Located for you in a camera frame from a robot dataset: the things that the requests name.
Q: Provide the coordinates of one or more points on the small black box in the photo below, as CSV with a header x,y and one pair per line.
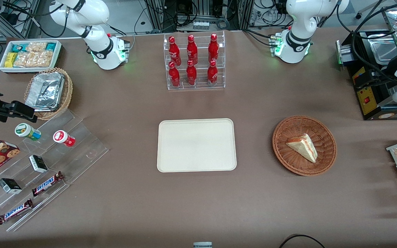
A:
x,y
9,186
38,164

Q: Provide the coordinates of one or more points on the small grey device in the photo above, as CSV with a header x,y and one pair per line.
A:
x,y
202,245

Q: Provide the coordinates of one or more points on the aluminium frame rack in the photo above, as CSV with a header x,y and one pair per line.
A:
x,y
157,13

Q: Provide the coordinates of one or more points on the triangle sandwich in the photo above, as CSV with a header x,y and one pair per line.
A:
x,y
303,146

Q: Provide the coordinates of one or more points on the green lid cup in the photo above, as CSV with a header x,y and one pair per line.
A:
x,y
22,130

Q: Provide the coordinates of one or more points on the black sealing machine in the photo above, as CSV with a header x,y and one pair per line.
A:
x,y
360,44

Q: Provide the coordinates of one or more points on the clear acrylic stepped display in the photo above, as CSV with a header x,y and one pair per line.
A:
x,y
78,151

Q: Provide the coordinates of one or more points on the steel tray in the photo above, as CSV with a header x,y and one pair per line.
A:
x,y
384,51

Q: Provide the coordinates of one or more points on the teal snack pack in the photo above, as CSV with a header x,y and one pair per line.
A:
x,y
51,46
19,47

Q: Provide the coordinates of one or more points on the red cola bottle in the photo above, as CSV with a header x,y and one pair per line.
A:
x,y
174,75
174,51
192,50
213,49
212,73
191,74

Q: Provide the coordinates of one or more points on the red lid cup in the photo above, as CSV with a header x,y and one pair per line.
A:
x,y
60,136

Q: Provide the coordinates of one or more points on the clear cracker bag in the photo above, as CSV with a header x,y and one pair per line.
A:
x,y
24,59
44,58
36,47

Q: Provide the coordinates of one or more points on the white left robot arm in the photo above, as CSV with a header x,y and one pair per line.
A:
x,y
296,20

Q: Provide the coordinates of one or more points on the snickers chocolate bar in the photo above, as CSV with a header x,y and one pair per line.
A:
x,y
15,211
47,183

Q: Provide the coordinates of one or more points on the white plastic snack bin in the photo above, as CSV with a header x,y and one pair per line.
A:
x,y
29,70

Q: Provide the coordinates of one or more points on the grey power strip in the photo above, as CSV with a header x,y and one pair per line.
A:
x,y
201,25

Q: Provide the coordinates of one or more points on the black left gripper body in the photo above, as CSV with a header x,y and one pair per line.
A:
x,y
382,77

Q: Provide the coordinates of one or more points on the beige plastic tray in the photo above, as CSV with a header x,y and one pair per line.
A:
x,y
196,144

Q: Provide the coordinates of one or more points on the light oval wicker basket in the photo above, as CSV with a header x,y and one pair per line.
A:
x,y
67,93

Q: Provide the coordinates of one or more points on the aluminium foil tray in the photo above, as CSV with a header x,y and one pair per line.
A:
x,y
45,91

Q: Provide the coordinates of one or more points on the yellow snack pack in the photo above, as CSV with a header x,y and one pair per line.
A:
x,y
10,60

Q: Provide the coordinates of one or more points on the round brown wicker basket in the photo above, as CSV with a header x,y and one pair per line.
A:
x,y
288,158

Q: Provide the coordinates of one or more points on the clear acrylic bottle rack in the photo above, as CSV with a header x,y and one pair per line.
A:
x,y
202,86

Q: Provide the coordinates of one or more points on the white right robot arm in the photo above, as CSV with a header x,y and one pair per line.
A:
x,y
91,13

